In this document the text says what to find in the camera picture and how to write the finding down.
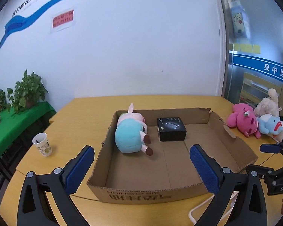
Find pink pig plush toy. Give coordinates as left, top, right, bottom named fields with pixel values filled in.
left=115, top=103, right=153, bottom=156

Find leaf pattern paper cup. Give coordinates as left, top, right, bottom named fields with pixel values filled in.
left=32, top=133, right=52, bottom=157

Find pink bear plush toy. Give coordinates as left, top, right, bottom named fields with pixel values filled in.
left=226, top=103, right=261, bottom=139

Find large potted green plant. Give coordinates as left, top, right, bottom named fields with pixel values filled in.
left=7, top=70, right=48, bottom=113

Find beige plush toy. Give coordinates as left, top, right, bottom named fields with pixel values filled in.
left=254, top=88, right=282, bottom=117

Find green cloth covered table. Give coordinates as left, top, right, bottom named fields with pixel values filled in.
left=0, top=102, right=56, bottom=157

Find small black box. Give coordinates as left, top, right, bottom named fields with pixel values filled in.
left=157, top=117, right=187, bottom=142

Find yellow sticky notes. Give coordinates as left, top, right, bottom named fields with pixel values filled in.
left=233, top=43, right=261, bottom=54

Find white cable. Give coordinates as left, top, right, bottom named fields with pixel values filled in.
left=188, top=190, right=239, bottom=226

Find brown cardboard box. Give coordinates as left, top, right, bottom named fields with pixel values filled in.
left=87, top=108, right=258, bottom=205

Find red notice wall sign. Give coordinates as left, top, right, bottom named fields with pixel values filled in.
left=52, top=10, right=74, bottom=29

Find blue white plush toy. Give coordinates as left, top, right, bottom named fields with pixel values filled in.
left=257, top=114, right=283, bottom=142

